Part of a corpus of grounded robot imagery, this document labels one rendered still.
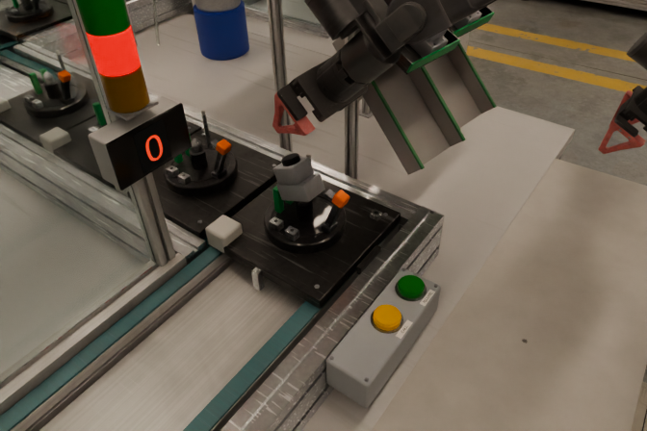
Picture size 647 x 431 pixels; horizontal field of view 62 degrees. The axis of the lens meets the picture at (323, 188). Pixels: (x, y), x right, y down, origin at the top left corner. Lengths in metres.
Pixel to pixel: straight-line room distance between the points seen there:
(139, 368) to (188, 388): 0.08
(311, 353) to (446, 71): 0.67
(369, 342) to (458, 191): 0.51
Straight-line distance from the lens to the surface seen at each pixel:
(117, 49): 0.68
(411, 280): 0.84
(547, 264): 1.08
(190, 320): 0.89
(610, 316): 1.04
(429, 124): 1.08
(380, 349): 0.78
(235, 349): 0.84
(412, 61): 0.94
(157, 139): 0.74
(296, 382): 0.75
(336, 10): 0.66
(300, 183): 0.85
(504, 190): 1.22
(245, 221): 0.95
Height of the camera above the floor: 1.60
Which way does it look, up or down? 39 degrees down
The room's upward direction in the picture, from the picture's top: 2 degrees counter-clockwise
